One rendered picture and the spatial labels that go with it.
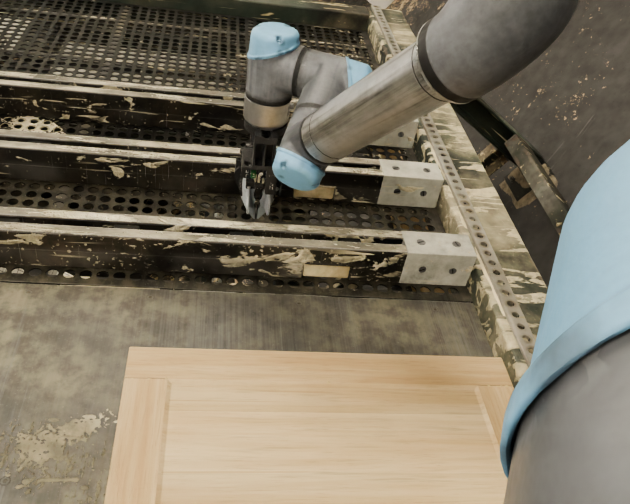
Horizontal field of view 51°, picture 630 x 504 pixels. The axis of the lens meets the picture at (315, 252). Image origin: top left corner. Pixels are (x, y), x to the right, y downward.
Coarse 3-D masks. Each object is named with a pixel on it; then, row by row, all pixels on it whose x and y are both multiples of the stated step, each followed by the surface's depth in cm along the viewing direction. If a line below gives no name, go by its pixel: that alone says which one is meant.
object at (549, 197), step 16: (368, 64) 216; (464, 112) 236; (480, 112) 238; (496, 112) 238; (480, 128) 240; (496, 128) 243; (512, 128) 241; (496, 144) 243; (512, 144) 238; (528, 144) 244; (480, 160) 247; (496, 160) 251; (512, 160) 247; (528, 160) 227; (544, 160) 246; (528, 176) 223; (544, 176) 218; (544, 192) 214; (544, 208) 210; (560, 208) 205; (560, 224) 202; (352, 288) 284; (400, 288) 140
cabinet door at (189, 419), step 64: (128, 384) 88; (192, 384) 90; (256, 384) 92; (320, 384) 93; (384, 384) 95; (448, 384) 97; (128, 448) 81; (192, 448) 82; (256, 448) 84; (320, 448) 85; (384, 448) 87; (448, 448) 88
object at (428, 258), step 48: (0, 240) 101; (48, 240) 102; (96, 240) 103; (144, 240) 104; (192, 240) 105; (240, 240) 107; (288, 240) 108; (336, 240) 113; (384, 240) 114; (432, 240) 114
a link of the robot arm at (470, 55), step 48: (480, 0) 60; (528, 0) 59; (576, 0) 61; (432, 48) 65; (480, 48) 62; (528, 48) 62; (336, 96) 84; (384, 96) 74; (432, 96) 70; (480, 96) 68; (288, 144) 92; (336, 144) 85
